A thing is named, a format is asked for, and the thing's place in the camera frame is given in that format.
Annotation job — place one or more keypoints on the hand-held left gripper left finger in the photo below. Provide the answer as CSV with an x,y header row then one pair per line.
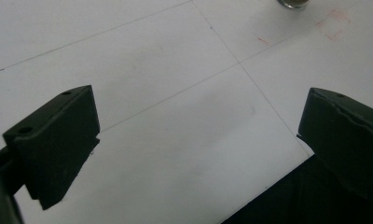
x,y
55,146

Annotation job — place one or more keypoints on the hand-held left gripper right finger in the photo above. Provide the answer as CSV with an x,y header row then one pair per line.
x,y
346,146

